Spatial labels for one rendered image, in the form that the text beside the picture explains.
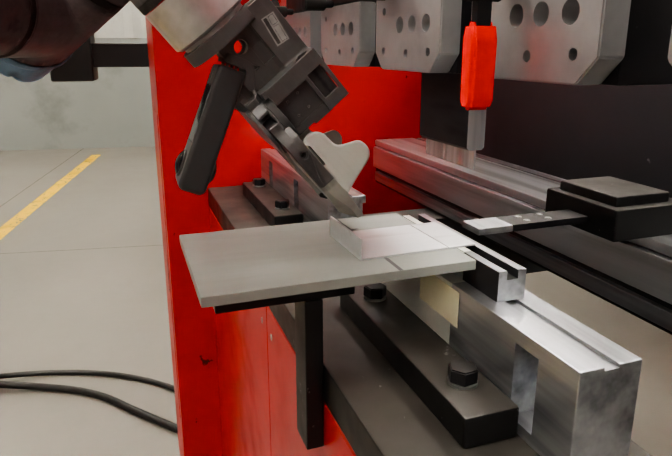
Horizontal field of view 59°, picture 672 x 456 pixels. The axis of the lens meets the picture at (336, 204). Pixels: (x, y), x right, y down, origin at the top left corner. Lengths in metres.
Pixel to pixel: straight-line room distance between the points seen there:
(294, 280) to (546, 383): 0.22
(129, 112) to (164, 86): 6.35
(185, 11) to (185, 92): 0.91
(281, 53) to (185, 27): 0.09
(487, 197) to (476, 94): 0.57
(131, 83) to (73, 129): 0.90
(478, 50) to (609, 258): 0.43
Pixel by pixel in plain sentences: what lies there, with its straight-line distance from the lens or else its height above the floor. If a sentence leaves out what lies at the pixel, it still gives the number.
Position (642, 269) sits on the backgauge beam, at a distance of 0.79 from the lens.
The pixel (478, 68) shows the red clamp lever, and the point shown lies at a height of 1.18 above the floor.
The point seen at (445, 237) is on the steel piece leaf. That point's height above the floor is 1.00.
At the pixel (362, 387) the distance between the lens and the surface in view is 0.61.
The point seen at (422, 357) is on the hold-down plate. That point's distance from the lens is 0.61.
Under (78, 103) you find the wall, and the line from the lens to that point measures 7.86.
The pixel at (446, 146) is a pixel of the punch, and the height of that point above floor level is 1.10.
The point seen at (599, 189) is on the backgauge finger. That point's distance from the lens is 0.78.
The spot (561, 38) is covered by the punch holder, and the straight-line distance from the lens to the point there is 0.44.
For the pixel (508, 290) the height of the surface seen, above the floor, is 0.98.
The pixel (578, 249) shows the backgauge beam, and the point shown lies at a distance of 0.86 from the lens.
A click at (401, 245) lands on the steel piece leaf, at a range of 0.62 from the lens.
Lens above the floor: 1.20
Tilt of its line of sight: 15 degrees down
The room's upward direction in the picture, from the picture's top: straight up
